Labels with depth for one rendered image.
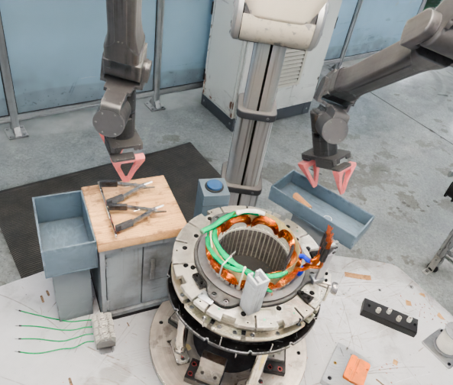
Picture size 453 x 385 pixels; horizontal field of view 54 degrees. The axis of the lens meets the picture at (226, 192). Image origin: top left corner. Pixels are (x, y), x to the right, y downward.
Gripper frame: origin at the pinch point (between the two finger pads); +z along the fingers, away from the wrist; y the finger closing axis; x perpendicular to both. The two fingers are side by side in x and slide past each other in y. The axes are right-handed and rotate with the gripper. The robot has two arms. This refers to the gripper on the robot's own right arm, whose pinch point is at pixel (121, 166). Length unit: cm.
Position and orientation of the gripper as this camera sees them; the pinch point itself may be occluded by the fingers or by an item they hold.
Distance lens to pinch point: 101.2
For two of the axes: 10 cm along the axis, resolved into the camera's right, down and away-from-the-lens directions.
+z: -1.5, 7.5, 6.4
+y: 4.2, 6.4, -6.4
